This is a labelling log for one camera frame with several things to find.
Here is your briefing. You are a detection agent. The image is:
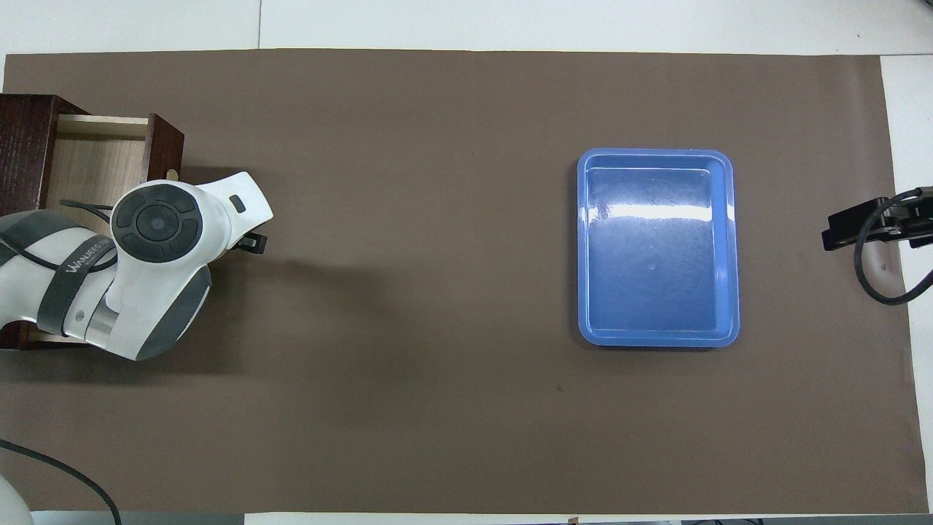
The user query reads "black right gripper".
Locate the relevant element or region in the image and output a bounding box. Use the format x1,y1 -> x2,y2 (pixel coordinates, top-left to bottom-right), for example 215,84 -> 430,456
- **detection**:
822,186 -> 933,252

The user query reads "wooden drawer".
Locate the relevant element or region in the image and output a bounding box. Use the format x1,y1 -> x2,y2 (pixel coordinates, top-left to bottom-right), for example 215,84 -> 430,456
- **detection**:
29,111 -> 184,343

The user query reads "brown paper table mat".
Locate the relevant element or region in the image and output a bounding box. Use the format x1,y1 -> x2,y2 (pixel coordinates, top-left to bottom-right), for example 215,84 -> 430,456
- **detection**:
0,49 -> 930,515

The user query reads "blue plastic tray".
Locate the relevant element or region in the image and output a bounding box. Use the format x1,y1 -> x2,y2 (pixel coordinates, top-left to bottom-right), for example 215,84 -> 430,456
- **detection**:
577,148 -> 741,349

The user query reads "dark brown wooden cabinet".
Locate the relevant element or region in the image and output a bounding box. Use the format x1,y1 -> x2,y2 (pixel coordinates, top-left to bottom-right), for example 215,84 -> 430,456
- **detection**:
0,93 -> 92,351

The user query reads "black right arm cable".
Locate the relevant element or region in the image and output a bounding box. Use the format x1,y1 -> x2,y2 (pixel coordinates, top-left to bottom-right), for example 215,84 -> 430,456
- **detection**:
856,188 -> 933,306

